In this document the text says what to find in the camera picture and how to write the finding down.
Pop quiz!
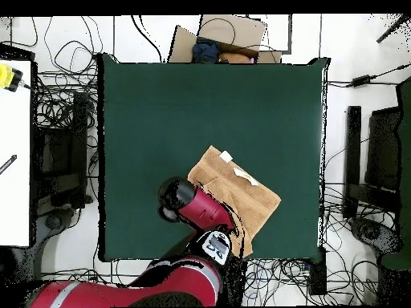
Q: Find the black metal stand frame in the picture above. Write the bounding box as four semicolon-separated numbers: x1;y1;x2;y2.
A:
33;91;89;209

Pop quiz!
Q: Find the black slanted rod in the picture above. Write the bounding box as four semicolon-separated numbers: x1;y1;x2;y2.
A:
376;14;411;44

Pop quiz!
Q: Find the grey stand foot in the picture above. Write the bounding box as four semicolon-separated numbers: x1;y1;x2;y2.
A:
37;207;78;238
348;217;402;257

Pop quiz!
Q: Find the white desk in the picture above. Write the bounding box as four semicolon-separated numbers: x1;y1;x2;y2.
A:
0;59;32;247

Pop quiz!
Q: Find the brown cardboard box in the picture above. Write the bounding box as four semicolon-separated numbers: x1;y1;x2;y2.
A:
167;14;283;64

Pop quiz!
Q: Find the dark green table cloth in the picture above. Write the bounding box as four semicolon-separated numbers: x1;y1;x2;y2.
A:
96;52;332;262

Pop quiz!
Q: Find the green cloth on side table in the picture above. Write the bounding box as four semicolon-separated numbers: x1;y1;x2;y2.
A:
380;76;411;270

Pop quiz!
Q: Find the black power adapter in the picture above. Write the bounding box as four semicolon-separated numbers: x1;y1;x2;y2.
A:
350;74;377;87

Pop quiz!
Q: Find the black marker pen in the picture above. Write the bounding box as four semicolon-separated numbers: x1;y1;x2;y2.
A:
0;154;18;176

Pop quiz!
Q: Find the black square panel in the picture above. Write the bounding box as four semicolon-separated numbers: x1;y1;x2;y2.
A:
365;107;402;193

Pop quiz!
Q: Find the black flat bar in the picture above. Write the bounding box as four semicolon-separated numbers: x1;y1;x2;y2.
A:
342;105;362;219

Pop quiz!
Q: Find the white board with grey frame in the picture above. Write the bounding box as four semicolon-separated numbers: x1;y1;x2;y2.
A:
246;14;293;55

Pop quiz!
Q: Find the orange garment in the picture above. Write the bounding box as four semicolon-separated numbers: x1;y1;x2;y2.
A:
218;51;252;64

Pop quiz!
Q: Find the navy blue garment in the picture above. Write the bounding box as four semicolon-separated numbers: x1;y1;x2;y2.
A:
191;37;222;64

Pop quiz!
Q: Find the tan terry towel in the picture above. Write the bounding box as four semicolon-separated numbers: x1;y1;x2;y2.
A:
186;144;283;258

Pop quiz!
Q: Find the yellow and black tool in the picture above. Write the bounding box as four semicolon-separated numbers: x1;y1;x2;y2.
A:
0;63;24;93

